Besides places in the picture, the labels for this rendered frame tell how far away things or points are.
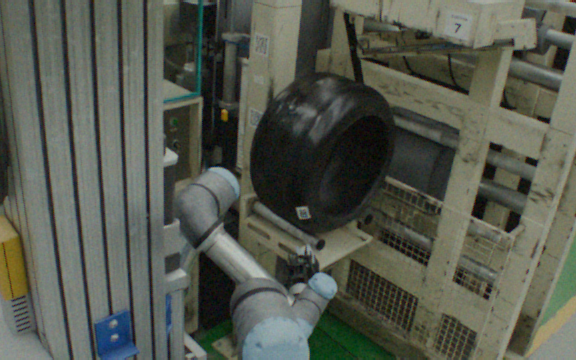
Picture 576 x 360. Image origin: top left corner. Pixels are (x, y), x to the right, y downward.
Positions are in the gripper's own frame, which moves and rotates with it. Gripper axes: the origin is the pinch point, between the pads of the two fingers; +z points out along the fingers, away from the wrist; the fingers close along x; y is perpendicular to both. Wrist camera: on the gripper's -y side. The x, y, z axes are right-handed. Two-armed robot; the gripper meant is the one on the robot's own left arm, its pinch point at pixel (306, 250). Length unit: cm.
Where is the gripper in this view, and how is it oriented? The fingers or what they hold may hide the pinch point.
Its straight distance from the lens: 189.0
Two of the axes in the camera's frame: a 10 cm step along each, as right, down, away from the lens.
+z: 0.8, -5.7, 8.2
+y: -2.6, -8.1, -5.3
